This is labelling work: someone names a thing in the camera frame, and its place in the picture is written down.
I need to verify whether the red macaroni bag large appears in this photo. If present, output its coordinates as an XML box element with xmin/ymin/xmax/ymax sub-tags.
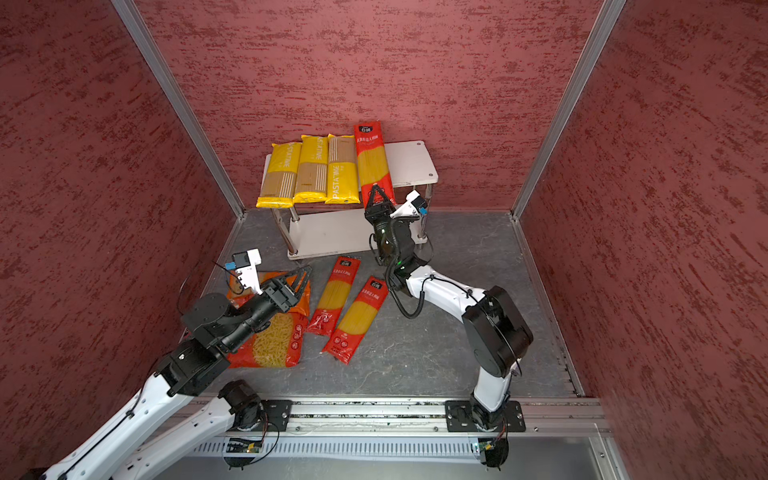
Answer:
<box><xmin>228</xmin><ymin>313</ymin><xmax>307</xmax><ymax>368</ymax></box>

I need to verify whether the corner aluminium post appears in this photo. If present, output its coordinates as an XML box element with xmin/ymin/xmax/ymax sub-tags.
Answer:
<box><xmin>511</xmin><ymin>0</ymin><xmax>626</xmax><ymax>222</ymax></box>
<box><xmin>111</xmin><ymin>0</ymin><xmax>246</xmax><ymax>220</ymax></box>

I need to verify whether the orange pastatime macaroni bag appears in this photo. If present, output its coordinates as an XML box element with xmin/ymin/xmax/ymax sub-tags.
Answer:
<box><xmin>226</xmin><ymin>271</ymin><xmax>311</xmax><ymax>317</ymax></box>

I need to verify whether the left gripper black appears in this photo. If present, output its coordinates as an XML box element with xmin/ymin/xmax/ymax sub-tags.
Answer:
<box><xmin>223</xmin><ymin>265</ymin><xmax>314</xmax><ymax>351</ymax></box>

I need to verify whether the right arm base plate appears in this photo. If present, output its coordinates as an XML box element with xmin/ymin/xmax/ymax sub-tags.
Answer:
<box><xmin>444</xmin><ymin>400</ymin><xmax>526</xmax><ymax>433</ymax></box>

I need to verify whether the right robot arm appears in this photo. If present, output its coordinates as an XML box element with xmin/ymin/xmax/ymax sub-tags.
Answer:
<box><xmin>363</xmin><ymin>183</ymin><xmax>534</xmax><ymax>431</ymax></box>

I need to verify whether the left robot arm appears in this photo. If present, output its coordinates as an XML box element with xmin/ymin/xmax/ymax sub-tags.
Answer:
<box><xmin>25</xmin><ymin>266</ymin><xmax>312</xmax><ymax>479</ymax></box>

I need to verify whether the right corner aluminium post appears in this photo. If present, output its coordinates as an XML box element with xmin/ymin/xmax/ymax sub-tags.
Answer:
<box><xmin>511</xmin><ymin>0</ymin><xmax>626</xmax><ymax>222</ymax></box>

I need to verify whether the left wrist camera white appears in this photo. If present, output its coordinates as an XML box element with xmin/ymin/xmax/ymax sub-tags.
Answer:
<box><xmin>224</xmin><ymin>248</ymin><xmax>262</xmax><ymax>296</ymax></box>

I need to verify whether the yellow spaghetti bag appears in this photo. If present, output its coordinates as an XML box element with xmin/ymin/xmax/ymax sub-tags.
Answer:
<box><xmin>293</xmin><ymin>135</ymin><xmax>329</xmax><ymax>203</ymax></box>
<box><xmin>256</xmin><ymin>142</ymin><xmax>302</xmax><ymax>209</ymax></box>
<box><xmin>325</xmin><ymin>135</ymin><xmax>360</xmax><ymax>205</ymax></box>

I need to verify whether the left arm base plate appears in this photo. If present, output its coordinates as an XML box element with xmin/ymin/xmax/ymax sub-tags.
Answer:
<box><xmin>231</xmin><ymin>400</ymin><xmax>294</xmax><ymax>433</ymax></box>

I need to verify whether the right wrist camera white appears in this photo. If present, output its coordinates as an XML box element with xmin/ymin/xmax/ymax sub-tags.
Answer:
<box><xmin>390</xmin><ymin>190</ymin><xmax>428</xmax><ymax>220</ymax></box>

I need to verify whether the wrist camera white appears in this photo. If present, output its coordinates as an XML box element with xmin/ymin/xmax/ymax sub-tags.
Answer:
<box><xmin>390</xmin><ymin>190</ymin><xmax>428</xmax><ymax>220</ymax></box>
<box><xmin>224</xmin><ymin>248</ymin><xmax>262</xmax><ymax>296</ymax></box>

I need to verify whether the clear labelled spaghetti bag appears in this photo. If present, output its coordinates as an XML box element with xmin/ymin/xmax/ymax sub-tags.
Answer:
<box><xmin>354</xmin><ymin>121</ymin><xmax>394</xmax><ymax>208</ymax></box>

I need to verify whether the aluminium rail front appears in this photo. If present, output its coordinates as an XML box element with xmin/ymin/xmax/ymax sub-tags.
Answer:
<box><xmin>122</xmin><ymin>395</ymin><xmax>610</xmax><ymax>438</ymax></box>

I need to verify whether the white two-tier shelf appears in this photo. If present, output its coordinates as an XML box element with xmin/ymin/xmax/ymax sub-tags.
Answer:
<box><xmin>259</xmin><ymin>140</ymin><xmax>440</xmax><ymax>262</ymax></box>

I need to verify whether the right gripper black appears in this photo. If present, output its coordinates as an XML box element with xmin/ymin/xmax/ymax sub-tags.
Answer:
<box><xmin>367</xmin><ymin>184</ymin><xmax>399</xmax><ymax>264</ymax></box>

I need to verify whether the red spaghetti bag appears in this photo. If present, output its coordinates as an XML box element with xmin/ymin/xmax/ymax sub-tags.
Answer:
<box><xmin>323</xmin><ymin>276</ymin><xmax>389</xmax><ymax>364</ymax></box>
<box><xmin>307</xmin><ymin>256</ymin><xmax>361</xmax><ymax>336</ymax></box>

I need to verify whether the left corner aluminium post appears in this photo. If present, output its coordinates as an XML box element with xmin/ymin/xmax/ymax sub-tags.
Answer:
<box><xmin>111</xmin><ymin>0</ymin><xmax>246</xmax><ymax>220</ymax></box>

